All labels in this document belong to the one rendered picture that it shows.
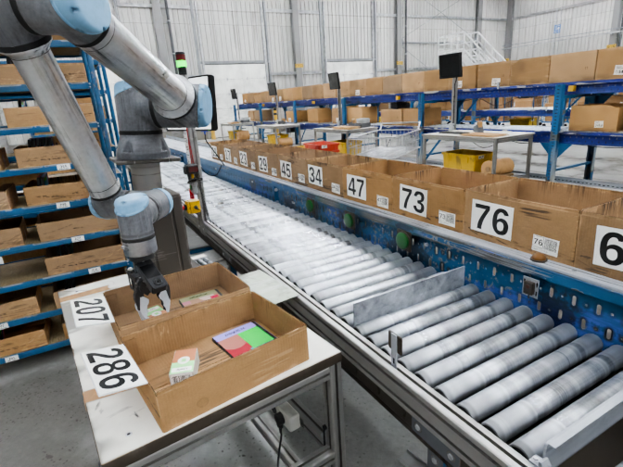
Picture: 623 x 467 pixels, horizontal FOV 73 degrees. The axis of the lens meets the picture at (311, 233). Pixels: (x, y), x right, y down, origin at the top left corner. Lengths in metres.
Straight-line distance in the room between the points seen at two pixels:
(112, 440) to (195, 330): 0.36
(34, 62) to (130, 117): 0.50
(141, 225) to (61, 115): 0.33
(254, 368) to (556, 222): 0.93
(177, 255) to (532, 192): 1.37
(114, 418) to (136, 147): 0.92
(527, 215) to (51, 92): 1.34
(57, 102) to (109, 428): 0.77
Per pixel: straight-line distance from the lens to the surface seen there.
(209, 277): 1.55
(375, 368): 1.14
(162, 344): 1.22
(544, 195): 1.74
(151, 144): 1.63
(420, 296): 1.41
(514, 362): 1.18
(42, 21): 1.11
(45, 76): 1.22
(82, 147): 1.29
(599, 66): 6.43
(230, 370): 0.99
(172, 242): 1.69
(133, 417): 1.07
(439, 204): 1.65
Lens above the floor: 1.38
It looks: 18 degrees down
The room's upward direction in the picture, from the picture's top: 4 degrees counter-clockwise
